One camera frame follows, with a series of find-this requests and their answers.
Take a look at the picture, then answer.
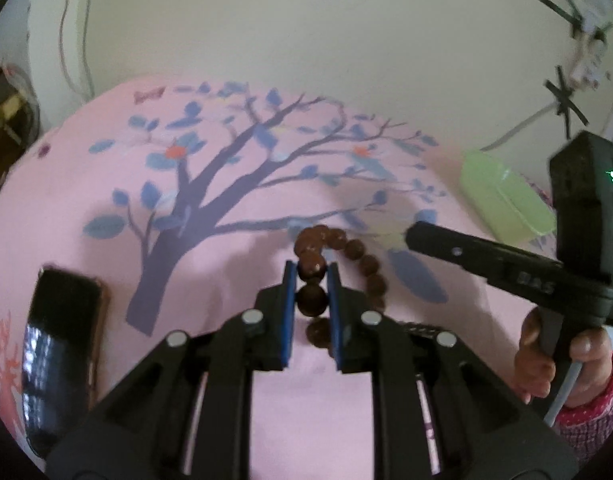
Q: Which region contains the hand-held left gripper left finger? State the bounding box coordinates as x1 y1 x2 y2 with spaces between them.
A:
46 260 297 480

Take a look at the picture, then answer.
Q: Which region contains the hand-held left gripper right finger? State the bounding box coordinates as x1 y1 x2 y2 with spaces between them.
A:
327 262 580 480

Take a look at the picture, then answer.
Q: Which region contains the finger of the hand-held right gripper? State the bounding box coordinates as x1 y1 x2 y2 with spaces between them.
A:
405 221 567 306

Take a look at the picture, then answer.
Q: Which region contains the large brown wooden bead bracelet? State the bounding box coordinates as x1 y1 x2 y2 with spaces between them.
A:
292 225 390 351

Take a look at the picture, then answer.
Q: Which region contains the green plastic basin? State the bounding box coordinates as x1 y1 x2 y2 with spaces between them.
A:
461 149 557 243

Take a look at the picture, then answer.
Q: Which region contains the person's right forearm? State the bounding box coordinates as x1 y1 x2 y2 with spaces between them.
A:
554 352 613 466

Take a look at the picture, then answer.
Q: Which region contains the person's right hand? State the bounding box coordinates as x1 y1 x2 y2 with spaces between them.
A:
514 306 613 407

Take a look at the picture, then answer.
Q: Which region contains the black tape cross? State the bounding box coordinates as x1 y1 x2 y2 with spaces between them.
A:
537 0 613 37
544 65 590 139

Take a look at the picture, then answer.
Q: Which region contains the white power strip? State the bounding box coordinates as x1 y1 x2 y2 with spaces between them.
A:
569 10 612 88

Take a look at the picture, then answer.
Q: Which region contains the pink tree-print bedsheet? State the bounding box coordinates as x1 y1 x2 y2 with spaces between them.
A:
0 74 567 480

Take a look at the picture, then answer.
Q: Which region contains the dark smartphone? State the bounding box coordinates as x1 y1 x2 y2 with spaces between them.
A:
21 266 110 458

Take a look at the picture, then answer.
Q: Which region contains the white wall cable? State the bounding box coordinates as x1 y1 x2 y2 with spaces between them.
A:
479 102 560 153

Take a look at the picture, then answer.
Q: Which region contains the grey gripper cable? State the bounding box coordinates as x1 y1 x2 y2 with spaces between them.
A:
543 360 585 428

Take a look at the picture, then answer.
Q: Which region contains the thin dark wall cable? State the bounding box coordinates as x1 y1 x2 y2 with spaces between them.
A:
58 0 97 103

